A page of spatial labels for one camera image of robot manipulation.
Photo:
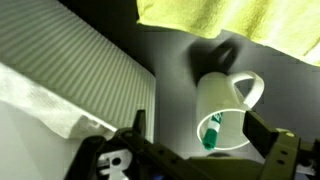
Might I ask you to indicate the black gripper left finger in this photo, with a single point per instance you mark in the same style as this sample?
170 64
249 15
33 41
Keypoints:
140 125

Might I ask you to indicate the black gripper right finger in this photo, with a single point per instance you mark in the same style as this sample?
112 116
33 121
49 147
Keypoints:
260 133

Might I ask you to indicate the green whiteboard marker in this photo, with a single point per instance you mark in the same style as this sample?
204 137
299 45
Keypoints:
211 133

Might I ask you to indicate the white terry cloth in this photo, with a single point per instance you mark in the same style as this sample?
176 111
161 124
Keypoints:
40 103

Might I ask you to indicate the yellow microfibre cloth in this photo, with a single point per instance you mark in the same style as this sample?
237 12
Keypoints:
233 16

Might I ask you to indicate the white plastic box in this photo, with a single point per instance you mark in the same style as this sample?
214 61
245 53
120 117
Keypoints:
66 50

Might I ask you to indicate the white ceramic mug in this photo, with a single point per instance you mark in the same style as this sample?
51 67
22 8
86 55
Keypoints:
213 93

